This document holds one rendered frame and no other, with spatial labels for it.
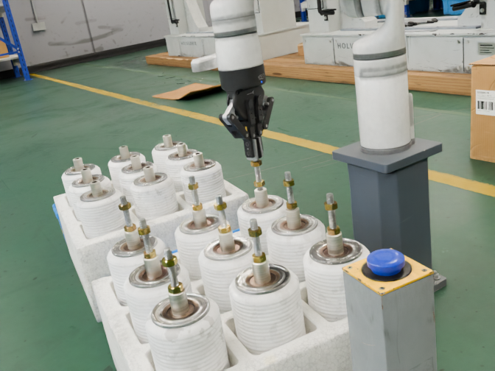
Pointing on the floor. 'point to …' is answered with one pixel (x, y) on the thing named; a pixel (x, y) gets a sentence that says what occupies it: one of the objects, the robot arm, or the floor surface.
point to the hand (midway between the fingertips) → (253, 148)
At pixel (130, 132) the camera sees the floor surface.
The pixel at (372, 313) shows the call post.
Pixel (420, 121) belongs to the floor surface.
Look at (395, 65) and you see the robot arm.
